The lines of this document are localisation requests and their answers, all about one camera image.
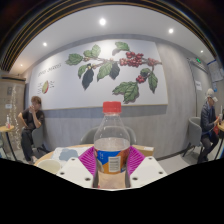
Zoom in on large coffee branch wall mural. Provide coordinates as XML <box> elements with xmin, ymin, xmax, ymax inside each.
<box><xmin>27</xmin><ymin>39</ymin><xmax>169</xmax><ymax>111</ymax></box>

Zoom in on grey upholstered chair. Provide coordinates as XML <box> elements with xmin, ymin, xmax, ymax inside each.
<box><xmin>31</xmin><ymin>126</ymin><xmax>51</xmax><ymax>155</ymax></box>
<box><xmin>182</xmin><ymin>116</ymin><xmax>203</xmax><ymax>157</ymax></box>
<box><xmin>79</xmin><ymin>125</ymin><xmax>138</xmax><ymax>146</ymax></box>

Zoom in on round recessed ceiling lights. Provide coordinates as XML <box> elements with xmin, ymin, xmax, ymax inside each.
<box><xmin>41</xmin><ymin>17</ymin><xmax>205</xmax><ymax>55</ymax></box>

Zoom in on person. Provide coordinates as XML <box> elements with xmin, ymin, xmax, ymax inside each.
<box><xmin>17</xmin><ymin>95</ymin><xmax>46</xmax><ymax>163</ymax></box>
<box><xmin>197</xmin><ymin>87</ymin><xmax>223</xmax><ymax>164</ymax></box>

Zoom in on white paper door sign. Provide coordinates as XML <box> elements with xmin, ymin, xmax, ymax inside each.
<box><xmin>194</xmin><ymin>80</ymin><xmax>204</xmax><ymax>92</ymax></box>

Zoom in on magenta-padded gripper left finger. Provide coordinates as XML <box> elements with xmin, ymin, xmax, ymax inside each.
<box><xmin>56</xmin><ymin>146</ymin><xmax>100</xmax><ymax>190</ymax></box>

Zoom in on wall notice board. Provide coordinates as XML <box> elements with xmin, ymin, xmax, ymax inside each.
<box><xmin>206</xmin><ymin>59</ymin><xmax>224</xmax><ymax>83</ymax></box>

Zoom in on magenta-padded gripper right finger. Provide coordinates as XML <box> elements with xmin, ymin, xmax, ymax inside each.
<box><xmin>125</xmin><ymin>145</ymin><xmax>168</xmax><ymax>189</ymax></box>

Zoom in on small round wooden side table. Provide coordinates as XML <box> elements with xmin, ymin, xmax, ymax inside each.
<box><xmin>0</xmin><ymin>124</ymin><xmax>18</xmax><ymax>161</ymax></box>

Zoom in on small brown cardboard box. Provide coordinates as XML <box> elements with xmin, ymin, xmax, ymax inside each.
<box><xmin>132</xmin><ymin>144</ymin><xmax>155</xmax><ymax>158</ymax></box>

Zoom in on clear red-capped drink bottle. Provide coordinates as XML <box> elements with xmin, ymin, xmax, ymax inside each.
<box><xmin>93</xmin><ymin>100</ymin><xmax>132</xmax><ymax>190</ymax></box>

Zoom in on small clear bottle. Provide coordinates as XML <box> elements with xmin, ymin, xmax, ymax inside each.
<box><xmin>4</xmin><ymin>114</ymin><xmax>11</xmax><ymax>130</ymax></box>

